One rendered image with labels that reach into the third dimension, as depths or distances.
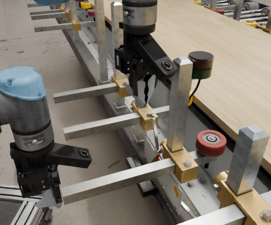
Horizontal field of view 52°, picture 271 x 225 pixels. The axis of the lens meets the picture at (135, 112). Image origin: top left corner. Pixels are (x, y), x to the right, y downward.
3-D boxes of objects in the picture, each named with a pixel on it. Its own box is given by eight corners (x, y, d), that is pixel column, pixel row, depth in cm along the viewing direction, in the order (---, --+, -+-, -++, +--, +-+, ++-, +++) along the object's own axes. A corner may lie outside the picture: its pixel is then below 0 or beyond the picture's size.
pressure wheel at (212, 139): (201, 180, 79) (207, 149, 73) (187, 161, 85) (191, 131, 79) (225, 172, 81) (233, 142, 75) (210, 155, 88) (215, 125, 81)
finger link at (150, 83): (139, 96, 78) (139, 65, 73) (154, 105, 74) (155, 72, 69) (130, 100, 76) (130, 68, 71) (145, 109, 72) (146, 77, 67)
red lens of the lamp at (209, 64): (195, 71, 64) (196, 62, 63) (182, 61, 69) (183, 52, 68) (217, 67, 66) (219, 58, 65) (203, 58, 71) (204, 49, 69)
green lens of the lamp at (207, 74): (194, 81, 66) (195, 72, 64) (181, 70, 70) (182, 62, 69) (215, 77, 67) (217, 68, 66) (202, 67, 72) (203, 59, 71)
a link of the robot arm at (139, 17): (165, 3, 60) (136, 10, 55) (163, 25, 62) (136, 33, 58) (140, -3, 64) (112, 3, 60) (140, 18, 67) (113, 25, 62)
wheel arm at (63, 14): (31, 21, 206) (30, 15, 204) (31, 20, 209) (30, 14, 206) (89, 15, 219) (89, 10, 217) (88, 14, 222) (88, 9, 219)
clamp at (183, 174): (180, 184, 75) (182, 170, 72) (158, 152, 85) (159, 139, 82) (198, 178, 76) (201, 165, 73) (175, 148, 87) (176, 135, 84)
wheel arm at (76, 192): (64, 208, 68) (62, 196, 66) (62, 197, 71) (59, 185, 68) (216, 162, 81) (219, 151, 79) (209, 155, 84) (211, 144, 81)
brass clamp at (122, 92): (119, 98, 114) (118, 87, 111) (109, 84, 124) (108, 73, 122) (133, 95, 116) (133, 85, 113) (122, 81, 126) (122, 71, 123)
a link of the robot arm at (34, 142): (48, 110, 59) (54, 132, 53) (52, 127, 61) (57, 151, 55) (10, 117, 57) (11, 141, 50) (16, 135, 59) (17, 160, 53)
